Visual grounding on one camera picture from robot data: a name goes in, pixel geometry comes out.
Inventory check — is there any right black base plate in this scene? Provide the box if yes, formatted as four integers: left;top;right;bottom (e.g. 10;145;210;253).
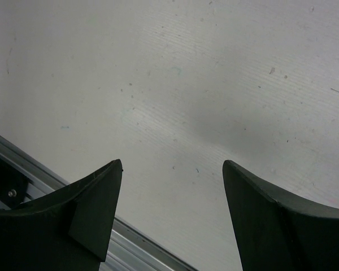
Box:
0;158;29;209

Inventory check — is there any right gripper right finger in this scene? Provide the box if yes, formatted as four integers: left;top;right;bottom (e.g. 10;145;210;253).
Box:
223;160;339;270

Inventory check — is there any aluminium mounting rail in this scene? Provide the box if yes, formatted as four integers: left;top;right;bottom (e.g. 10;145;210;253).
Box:
0;136;195;270

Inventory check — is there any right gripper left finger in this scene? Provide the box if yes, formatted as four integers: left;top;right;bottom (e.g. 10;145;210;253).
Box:
0;160;122;270

